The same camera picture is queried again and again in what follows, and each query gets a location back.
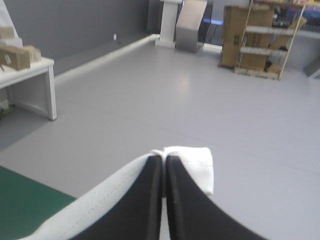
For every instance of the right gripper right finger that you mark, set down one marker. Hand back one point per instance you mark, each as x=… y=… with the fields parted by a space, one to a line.
x=200 y=215

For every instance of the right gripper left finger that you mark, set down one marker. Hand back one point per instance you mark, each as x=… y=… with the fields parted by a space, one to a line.
x=130 y=212

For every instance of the white T-shirt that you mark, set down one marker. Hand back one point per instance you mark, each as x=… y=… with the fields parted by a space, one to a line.
x=100 y=200

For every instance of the white side table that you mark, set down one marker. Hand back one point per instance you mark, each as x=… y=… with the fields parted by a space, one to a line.
x=47 y=75

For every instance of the wooden shelf rack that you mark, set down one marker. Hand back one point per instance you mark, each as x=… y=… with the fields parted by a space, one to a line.
x=268 y=42

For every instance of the small brown cardboard box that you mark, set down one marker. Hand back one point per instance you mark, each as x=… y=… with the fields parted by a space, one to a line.
x=35 y=52

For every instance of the bent cardboard and metal panel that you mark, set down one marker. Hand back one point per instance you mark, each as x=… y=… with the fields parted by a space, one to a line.
x=188 y=27

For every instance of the large brown cardboard carton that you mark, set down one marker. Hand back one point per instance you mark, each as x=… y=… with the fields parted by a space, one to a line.
x=246 y=32

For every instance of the white pedestal stand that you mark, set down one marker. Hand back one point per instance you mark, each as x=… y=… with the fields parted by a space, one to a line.
x=168 y=22

